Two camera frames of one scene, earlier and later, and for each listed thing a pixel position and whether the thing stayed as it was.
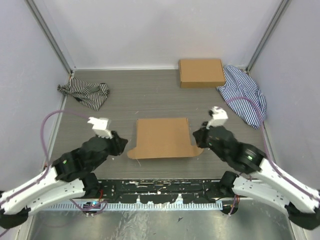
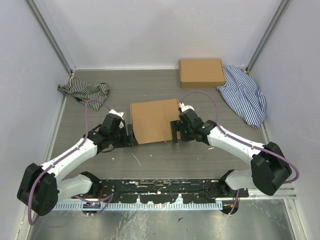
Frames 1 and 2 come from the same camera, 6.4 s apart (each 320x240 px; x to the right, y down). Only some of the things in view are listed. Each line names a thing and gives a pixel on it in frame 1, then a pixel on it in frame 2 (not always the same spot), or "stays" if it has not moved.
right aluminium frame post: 281,7 stays
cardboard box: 163,138 → 151,120
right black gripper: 198,135 → 177,125
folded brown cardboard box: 201,73 stays
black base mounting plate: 158,191 stays
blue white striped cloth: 243,96 stays
